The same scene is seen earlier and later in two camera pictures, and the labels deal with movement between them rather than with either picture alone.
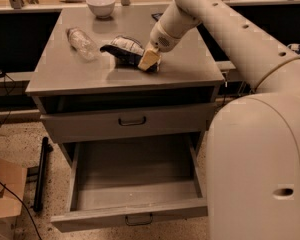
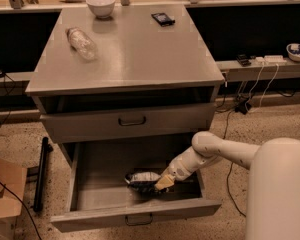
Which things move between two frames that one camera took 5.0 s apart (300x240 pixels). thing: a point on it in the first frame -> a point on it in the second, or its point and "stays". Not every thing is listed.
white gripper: [160, 38] -> [177, 171]
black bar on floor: [45, 148] stays
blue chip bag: [128, 53] -> [143, 181]
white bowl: [101, 5] stays
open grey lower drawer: [132, 181] stays
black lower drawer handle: [139, 224] stays
